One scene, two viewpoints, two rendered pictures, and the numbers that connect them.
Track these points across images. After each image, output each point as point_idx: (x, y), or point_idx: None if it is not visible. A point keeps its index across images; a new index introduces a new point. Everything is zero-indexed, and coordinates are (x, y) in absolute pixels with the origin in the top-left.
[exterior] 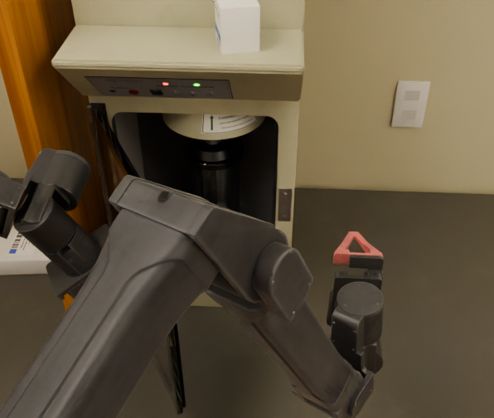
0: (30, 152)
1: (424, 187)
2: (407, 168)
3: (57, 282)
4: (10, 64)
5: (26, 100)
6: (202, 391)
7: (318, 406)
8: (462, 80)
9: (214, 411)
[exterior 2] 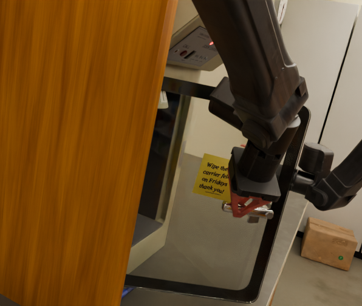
0: (152, 105)
1: None
2: None
3: (267, 190)
4: (172, 2)
5: (167, 45)
6: (212, 302)
7: (341, 203)
8: None
9: (232, 303)
